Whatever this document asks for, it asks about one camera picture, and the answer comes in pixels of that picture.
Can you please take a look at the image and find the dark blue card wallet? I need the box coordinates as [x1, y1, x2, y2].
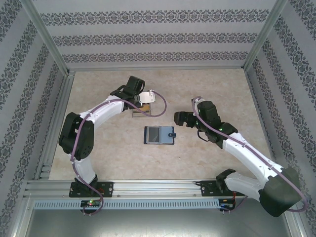
[143, 125, 177, 145]

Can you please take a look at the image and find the black card white print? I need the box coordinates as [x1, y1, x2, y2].
[146, 127, 161, 144]

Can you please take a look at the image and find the right circuit board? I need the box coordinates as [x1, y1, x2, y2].
[219, 200, 237, 209]

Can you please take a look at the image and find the circuit board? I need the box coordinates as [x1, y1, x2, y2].
[80, 200, 102, 207]
[219, 200, 237, 209]

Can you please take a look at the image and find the grey metal sheet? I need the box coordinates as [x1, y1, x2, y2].
[24, 208, 291, 237]

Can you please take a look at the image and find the left circuit board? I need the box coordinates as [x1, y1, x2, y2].
[80, 200, 102, 207]

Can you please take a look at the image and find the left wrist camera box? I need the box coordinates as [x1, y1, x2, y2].
[138, 90, 157, 105]

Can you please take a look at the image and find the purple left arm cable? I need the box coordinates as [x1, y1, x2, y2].
[70, 90, 168, 216]

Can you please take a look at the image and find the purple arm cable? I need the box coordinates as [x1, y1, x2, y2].
[70, 90, 168, 216]
[191, 96, 309, 215]

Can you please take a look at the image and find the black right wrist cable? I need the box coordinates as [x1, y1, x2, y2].
[197, 130, 210, 143]

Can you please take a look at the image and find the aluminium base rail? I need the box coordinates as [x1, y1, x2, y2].
[23, 179, 294, 199]

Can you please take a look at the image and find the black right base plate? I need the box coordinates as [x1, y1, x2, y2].
[199, 179, 246, 197]

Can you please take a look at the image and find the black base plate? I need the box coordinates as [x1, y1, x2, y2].
[199, 179, 246, 197]
[69, 181, 114, 198]

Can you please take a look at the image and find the aluminium side rail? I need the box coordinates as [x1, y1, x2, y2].
[34, 71, 76, 181]

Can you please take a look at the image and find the slotted grey cable duct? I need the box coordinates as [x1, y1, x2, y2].
[33, 198, 221, 210]

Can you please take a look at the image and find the aluminium frame post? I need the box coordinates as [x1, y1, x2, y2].
[241, 0, 289, 71]
[21, 0, 70, 76]

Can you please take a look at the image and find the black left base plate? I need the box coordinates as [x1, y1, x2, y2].
[69, 181, 114, 198]

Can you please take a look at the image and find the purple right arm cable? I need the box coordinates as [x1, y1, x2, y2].
[191, 96, 309, 215]

